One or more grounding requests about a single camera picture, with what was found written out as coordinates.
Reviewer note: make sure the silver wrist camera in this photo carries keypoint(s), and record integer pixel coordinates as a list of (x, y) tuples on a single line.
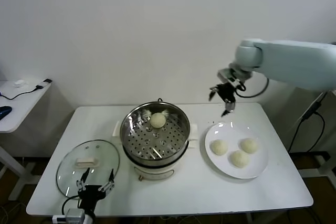
[(226, 74), (74, 215)]

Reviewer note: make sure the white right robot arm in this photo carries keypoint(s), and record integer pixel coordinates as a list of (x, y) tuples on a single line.
[(288, 61)]

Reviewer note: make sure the white desk with legs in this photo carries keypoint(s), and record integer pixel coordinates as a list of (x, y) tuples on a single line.
[(328, 165)]

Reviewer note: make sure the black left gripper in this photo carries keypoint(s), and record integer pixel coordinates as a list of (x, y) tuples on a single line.
[(92, 193)]

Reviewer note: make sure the stainless steel steamer basket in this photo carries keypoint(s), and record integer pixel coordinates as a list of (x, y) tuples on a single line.
[(181, 121)]

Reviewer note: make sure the white steamed baozi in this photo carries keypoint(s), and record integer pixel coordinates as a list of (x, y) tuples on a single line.
[(157, 120), (249, 145), (219, 147), (239, 159)]

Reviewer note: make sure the black silver usb adapter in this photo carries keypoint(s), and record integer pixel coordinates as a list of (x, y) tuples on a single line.
[(44, 83)]

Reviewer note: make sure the round glass pot lid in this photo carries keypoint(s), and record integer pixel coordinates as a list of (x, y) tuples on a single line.
[(105, 153)]

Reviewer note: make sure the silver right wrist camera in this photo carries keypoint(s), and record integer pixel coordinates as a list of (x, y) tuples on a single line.
[(226, 74)]

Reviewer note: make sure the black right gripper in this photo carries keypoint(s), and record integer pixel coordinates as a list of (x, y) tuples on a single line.
[(228, 92)]

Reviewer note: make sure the white round plate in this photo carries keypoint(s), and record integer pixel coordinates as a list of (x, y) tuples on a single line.
[(252, 171)]

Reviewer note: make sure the white side desk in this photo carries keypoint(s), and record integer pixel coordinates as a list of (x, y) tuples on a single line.
[(21, 108)]

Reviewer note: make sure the small white plastic object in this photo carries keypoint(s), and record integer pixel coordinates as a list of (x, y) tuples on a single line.
[(21, 83)]

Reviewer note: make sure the blue computer mouse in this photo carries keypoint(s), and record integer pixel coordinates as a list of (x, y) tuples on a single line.
[(4, 111)]

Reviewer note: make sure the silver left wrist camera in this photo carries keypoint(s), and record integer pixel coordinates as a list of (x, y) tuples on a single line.
[(74, 215)]

